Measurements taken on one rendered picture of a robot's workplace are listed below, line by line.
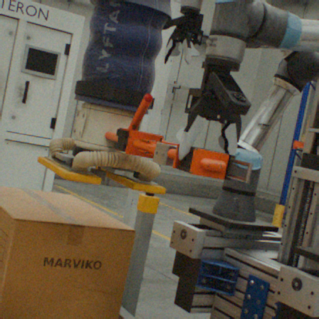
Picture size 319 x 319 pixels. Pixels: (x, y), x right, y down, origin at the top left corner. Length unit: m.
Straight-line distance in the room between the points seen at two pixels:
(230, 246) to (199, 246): 0.13
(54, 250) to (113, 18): 0.70
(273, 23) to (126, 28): 0.53
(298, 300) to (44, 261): 0.75
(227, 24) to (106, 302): 1.07
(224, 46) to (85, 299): 1.02
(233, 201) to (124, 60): 0.63
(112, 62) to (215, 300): 0.85
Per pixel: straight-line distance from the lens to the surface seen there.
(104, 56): 1.60
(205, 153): 1.08
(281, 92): 2.11
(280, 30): 1.20
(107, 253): 1.84
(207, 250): 1.87
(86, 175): 1.51
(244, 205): 1.93
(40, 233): 1.75
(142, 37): 1.60
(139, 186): 1.55
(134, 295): 2.51
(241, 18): 1.14
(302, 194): 1.87
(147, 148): 1.31
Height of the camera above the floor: 1.27
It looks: 3 degrees down
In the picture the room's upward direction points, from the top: 11 degrees clockwise
